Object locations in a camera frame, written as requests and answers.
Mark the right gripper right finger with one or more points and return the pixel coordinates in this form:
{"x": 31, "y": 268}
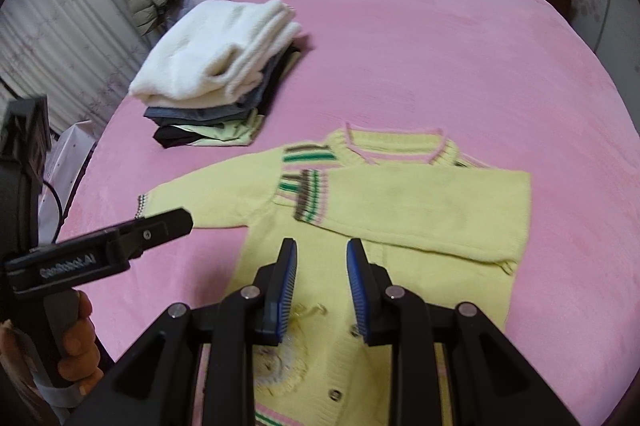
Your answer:
{"x": 390, "y": 315}

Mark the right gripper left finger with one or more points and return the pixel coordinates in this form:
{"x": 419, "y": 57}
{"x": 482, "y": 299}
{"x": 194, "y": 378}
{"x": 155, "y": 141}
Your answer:
{"x": 255, "y": 315}

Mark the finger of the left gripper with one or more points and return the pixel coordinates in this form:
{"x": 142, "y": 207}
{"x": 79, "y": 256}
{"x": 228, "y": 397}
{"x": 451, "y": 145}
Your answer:
{"x": 160, "y": 228}

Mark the yellow striped knit cardigan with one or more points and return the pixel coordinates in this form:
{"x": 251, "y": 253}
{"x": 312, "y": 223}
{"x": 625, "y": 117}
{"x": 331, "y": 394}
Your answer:
{"x": 443, "y": 225}

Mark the person's left hand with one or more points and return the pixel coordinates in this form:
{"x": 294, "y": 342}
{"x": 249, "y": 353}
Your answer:
{"x": 80, "y": 365}

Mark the black folded garment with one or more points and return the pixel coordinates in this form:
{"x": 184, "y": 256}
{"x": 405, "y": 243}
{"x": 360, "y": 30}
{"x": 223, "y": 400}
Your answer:
{"x": 171, "y": 136}

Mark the white gift bag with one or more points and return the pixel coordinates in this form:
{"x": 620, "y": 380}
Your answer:
{"x": 64, "y": 164}

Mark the blue grey folded garment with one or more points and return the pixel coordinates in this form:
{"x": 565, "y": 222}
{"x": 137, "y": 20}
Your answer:
{"x": 260, "y": 98}

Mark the light green folded garment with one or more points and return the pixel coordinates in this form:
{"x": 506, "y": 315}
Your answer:
{"x": 229, "y": 133}

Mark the white folded fleece garment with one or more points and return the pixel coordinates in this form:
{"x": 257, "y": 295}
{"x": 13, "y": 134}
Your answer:
{"x": 214, "y": 54}

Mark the pale pleated curtain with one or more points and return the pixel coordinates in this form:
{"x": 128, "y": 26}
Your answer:
{"x": 80, "y": 54}

